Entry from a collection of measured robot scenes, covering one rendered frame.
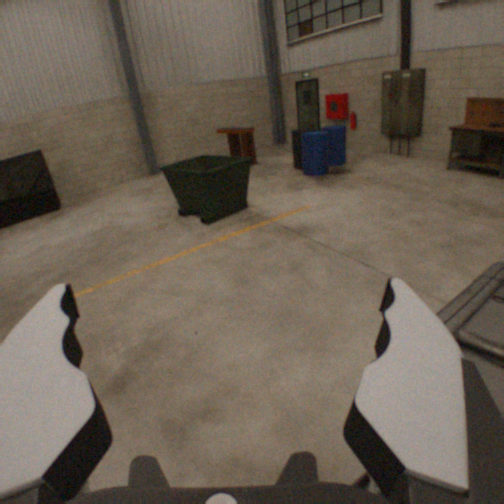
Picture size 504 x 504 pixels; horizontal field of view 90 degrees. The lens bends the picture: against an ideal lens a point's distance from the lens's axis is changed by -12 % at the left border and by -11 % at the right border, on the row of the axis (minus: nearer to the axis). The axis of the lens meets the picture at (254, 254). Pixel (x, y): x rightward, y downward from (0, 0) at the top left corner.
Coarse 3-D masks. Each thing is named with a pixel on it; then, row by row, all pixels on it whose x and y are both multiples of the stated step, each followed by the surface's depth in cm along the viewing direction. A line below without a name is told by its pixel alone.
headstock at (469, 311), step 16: (496, 272) 59; (480, 288) 55; (496, 288) 54; (448, 304) 54; (464, 304) 52; (480, 304) 51; (496, 304) 50; (448, 320) 50; (464, 320) 48; (480, 320) 48; (496, 320) 47; (480, 336) 45; (496, 336) 44; (464, 352) 42; (480, 352) 42; (480, 368) 39; (496, 368) 39; (496, 384) 36; (496, 400) 34
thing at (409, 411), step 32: (384, 320) 9; (416, 320) 9; (384, 352) 9; (416, 352) 8; (448, 352) 8; (384, 384) 7; (416, 384) 7; (448, 384) 7; (352, 416) 6; (384, 416) 6; (416, 416) 6; (448, 416) 6; (352, 448) 7; (384, 448) 5; (416, 448) 5; (448, 448) 5; (384, 480) 6; (448, 480) 5
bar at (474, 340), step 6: (462, 330) 44; (462, 336) 43; (468, 336) 43; (474, 336) 42; (462, 342) 43; (468, 342) 42; (474, 342) 42; (480, 342) 41; (486, 342) 41; (492, 342) 41; (474, 348) 42; (480, 348) 41; (486, 348) 41; (492, 348) 40; (498, 348) 39; (492, 354) 40; (498, 354) 39
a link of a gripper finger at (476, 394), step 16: (464, 368) 7; (464, 384) 7; (480, 384) 7; (464, 400) 6; (480, 400) 6; (480, 416) 6; (496, 416) 6; (480, 432) 5; (496, 432) 5; (480, 448) 5; (496, 448) 5; (480, 464) 5; (496, 464) 5; (400, 480) 5; (416, 480) 5; (480, 480) 5; (496, 480) 4; (400, 496) 5; (416, 496) 4; (432, 496) 4; (448, 496) 4; (464, 496) 4; (480, 496) 4; (496, 496) 4
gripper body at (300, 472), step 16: (144, 464) 5; (288, 464) 5; (304, 464) 5; (128, 480) 5; (144, 480) 5; (160, 480) 5; (288, 480) 5; (304, 480) 5; (80, 496) 4; (96, 496) 4; (112, 496) 4; (128, 496) 4; (144, 496) 4; (160, 496) 4; (176, 496) 4; (192, 496) 4; (208, 496) 4; (224, 496) 4; (240, 496) 4; (256, 496) 4; (272, 496) 4; (288, 496) 4; (304, 496) 4; (320, 496) 4; (336, 496) 4; (352, 496) 4; (368, 496) 4
